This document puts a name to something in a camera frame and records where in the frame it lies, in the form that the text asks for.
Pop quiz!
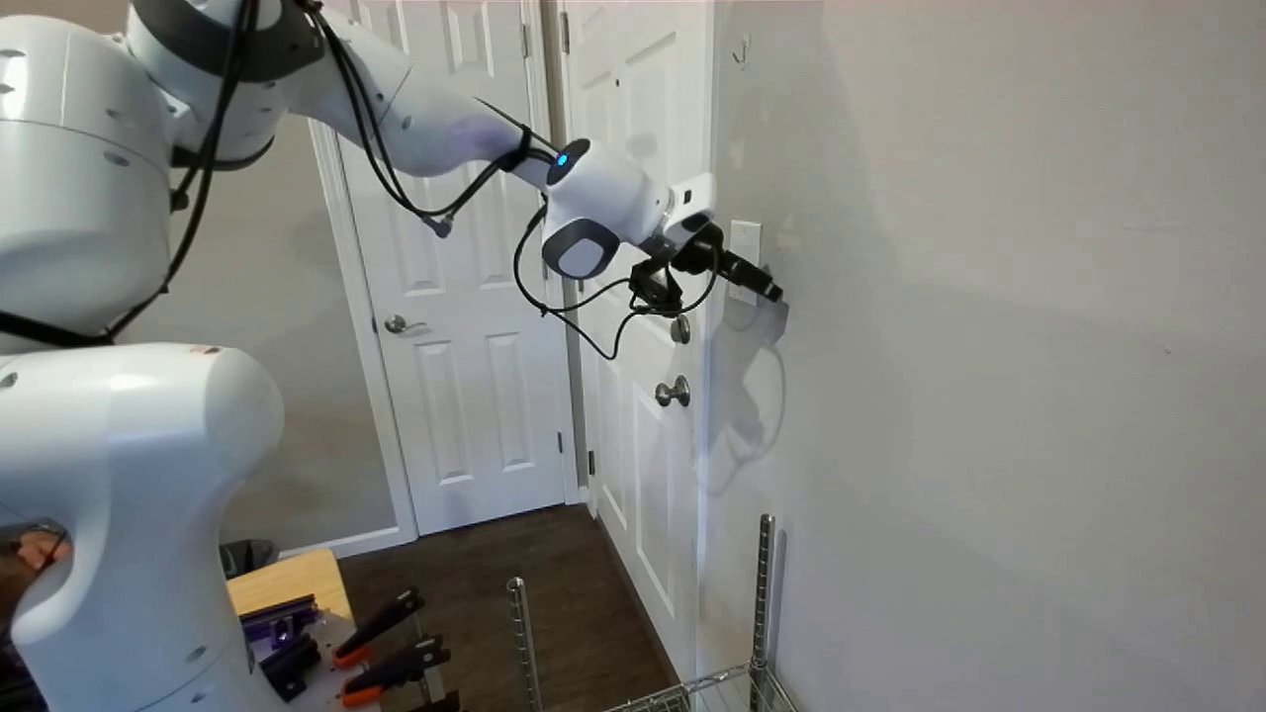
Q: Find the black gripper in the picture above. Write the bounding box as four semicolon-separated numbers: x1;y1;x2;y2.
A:
670;216;785;302

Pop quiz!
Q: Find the white wall light switch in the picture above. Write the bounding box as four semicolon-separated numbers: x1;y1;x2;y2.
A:
727;216;765;265

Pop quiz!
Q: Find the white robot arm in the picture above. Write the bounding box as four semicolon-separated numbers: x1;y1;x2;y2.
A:
0;0;781;712

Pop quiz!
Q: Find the silver deadbolt lock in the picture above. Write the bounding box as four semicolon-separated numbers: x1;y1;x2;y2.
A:
670;315;693;343

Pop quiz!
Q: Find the silver door knob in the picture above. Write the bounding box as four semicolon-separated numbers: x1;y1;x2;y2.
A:
653;374;693;407

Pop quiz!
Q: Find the white entry door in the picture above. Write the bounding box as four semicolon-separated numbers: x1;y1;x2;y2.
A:
562;0;711;674

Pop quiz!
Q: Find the white interior closet door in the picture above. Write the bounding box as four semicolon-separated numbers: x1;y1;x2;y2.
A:
325;0;578;535

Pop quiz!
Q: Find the black orange clamp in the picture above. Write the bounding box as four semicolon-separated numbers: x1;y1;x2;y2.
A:
334;587;422;667
335;638;452;708

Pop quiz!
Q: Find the purple black clamp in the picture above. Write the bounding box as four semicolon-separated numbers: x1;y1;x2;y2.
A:
241;593;321;699

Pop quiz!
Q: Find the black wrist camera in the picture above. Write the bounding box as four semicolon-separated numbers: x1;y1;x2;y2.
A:
628;262;681;315

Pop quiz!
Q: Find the metal wire shoe rack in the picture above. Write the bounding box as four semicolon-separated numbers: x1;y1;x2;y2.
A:
507;515;805;712

